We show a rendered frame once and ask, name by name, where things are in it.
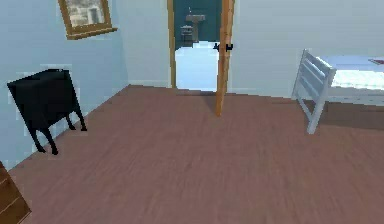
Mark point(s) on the brown wooden room door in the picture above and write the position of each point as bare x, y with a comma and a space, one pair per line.
224, 60

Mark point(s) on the grey bin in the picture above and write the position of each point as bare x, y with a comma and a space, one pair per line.
187, 35

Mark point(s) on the wood framed window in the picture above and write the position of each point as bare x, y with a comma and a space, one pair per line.
86, 16

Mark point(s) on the white slatted bed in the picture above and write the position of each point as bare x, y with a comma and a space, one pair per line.
336, 81

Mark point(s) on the black side cabinet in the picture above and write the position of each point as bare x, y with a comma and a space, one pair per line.
43, 96

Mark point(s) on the red book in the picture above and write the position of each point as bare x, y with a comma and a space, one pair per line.
378, 61

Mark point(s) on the brown wooden dresser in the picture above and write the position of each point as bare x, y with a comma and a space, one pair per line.
10, 200

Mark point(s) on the grey pedestal sink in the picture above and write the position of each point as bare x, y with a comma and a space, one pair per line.
195, 21

